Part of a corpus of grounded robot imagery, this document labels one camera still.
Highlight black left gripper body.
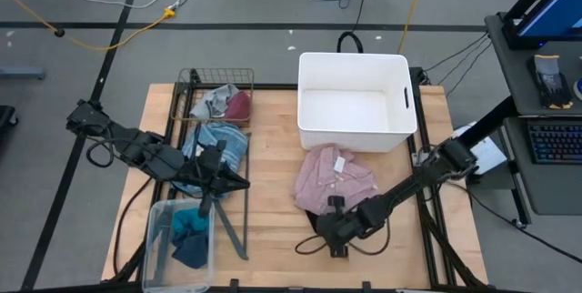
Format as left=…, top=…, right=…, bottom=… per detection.
left=184, top=139, right=228, bottom=219

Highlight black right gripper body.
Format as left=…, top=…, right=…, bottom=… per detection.
left=316, top=195, right=365, bottom=258

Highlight black cloth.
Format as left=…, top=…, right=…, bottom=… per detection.
left=305, top=208, right=337, bottom=239

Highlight small bright teal cloth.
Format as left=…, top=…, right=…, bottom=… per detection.
left=181, top=207, right=211, bottom=235

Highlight light grey cloth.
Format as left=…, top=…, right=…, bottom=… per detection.
left=188, top=83, right=240, bottom=121

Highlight maroon cloth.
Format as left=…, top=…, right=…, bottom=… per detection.
left=224, top=91, right=252, bottom=124

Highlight navy knit cloth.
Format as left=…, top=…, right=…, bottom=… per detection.
left=171, top=233, right=211, bottom=270

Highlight blue striped shirt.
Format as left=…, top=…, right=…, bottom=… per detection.
left=171, top=122, right=250, bottom=201

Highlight grey metal bars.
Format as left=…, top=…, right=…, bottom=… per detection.
left=213, top=132, right=252, bottom=260

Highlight pink button shirt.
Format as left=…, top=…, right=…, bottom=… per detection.
left=292, top=143, right=381, bottom=217

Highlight clear plastic bin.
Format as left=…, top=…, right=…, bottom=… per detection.
left=141, top=197, right=217, bottom=293

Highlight white plastic bin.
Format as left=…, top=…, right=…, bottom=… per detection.
left=296, top=51, right=418, bottom=153

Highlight white box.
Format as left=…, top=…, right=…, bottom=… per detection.
left=452, top=122, right=508, bottom=176

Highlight black caster base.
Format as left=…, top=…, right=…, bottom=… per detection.
left=0, top=105, right=19, bottom=130

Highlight short grey furniture foot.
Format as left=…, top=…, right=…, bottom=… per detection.
left=0, top=67, right=46, bottom=80

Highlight dark grey desk cart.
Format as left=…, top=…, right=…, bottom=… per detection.
left=484, top=10, right=582, bottom=230

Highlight black backlit keyboard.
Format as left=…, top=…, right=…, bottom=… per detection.
left=527, top=119, right=582, bottom=165

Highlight grey black work gloves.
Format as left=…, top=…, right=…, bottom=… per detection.
left=527, top=54, right=574, bottom=110

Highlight computer monitor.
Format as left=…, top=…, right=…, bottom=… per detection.
left=502, top=0, right=582, bottom=51

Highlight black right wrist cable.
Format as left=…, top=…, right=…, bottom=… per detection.
left=294, top=219, right=393, bottom=258

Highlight dark wire basket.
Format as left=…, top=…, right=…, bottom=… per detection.
left=170, top=67, right=255, bottom=129

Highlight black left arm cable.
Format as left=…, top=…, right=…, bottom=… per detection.
left=85, top=137, right=155, bottom=278

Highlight yellow floor cable with plug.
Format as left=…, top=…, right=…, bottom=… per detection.
left=0, top=0, right=177, bottom=52

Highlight black right arm floor cable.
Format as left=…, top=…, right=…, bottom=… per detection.
left=447, top=178, right=582, bottom=265

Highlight looped black floor cable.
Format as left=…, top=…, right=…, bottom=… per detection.
left=336, top=31, right=365, bottom=55

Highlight black desk cables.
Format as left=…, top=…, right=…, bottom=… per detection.
left=422, top=31, right=495, bottom=98

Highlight straight yellow floor cable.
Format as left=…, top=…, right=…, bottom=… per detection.
left=397, top=0, right=431, bottom=56

